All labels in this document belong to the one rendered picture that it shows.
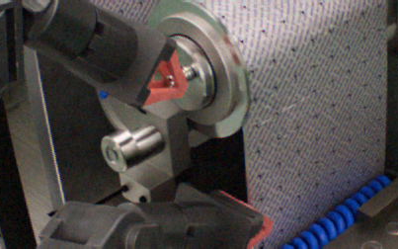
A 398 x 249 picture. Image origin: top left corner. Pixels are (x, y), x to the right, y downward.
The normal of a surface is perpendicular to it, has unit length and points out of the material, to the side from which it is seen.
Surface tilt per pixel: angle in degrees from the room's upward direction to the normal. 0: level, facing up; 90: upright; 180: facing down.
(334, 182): 90
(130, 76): 47
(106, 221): 11
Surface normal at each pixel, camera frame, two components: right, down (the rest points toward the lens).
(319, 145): 0.68, 0.32
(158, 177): -0.08, -0.86
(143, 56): -0.56, -0.29
